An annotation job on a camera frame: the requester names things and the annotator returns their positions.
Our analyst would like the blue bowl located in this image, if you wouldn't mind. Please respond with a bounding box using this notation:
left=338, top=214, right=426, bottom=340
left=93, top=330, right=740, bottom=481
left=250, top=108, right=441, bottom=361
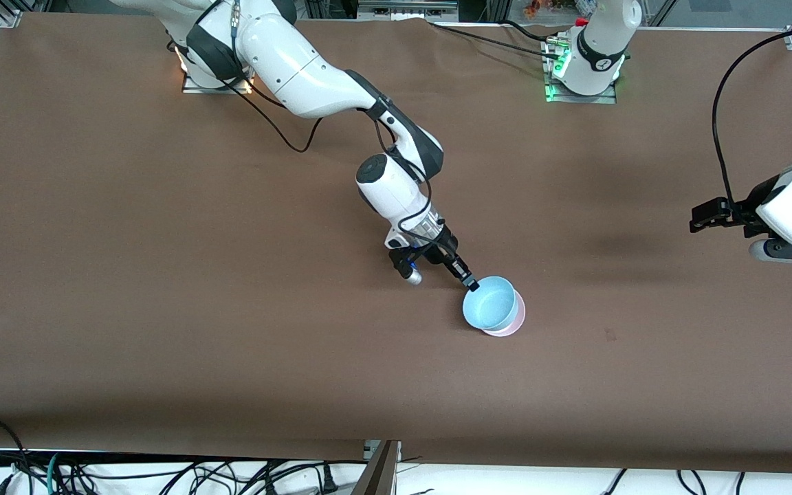
left=463, top=276, right=518, bottom=331

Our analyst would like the pink bowl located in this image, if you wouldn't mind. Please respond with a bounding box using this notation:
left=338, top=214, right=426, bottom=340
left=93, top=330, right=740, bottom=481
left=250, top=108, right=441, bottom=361
left=482, top=289, right=527, bottom=338

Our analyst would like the brown table cover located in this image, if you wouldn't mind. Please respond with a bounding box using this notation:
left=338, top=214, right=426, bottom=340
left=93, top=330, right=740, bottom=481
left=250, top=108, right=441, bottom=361
left=0, top=14, right=792, bottom=475

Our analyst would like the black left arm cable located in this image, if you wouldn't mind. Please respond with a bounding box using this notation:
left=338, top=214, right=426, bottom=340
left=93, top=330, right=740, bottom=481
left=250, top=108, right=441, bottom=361
left=712, top=24, right=792, bottom=207

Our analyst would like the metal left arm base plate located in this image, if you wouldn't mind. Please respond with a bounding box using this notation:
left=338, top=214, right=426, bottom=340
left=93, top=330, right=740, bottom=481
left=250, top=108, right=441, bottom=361
left=545, top=74, right=619, bottom=105

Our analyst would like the aluminium profile post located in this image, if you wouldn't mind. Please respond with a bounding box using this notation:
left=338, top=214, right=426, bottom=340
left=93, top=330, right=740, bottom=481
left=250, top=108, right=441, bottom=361
left=355, top=440, right=402, bottom=495

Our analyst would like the long black table cable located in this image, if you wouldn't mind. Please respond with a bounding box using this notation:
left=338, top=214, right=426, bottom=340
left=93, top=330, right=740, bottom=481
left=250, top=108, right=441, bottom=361
left=427, top=21, right=563, bottom=60

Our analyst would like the short black table cable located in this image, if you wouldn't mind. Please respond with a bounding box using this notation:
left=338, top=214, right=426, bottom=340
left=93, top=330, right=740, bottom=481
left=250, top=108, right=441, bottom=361
left=503, top=19, right=552, bottom=42

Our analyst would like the aluminium frame beam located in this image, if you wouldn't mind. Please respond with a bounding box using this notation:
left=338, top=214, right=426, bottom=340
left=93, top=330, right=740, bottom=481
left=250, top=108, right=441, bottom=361
left=357, top=0, right=459, bottom=22

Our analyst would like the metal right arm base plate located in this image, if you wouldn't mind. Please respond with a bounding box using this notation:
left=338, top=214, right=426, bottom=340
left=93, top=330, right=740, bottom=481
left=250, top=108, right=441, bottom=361
left=181, top=67, right=256, bottom=96

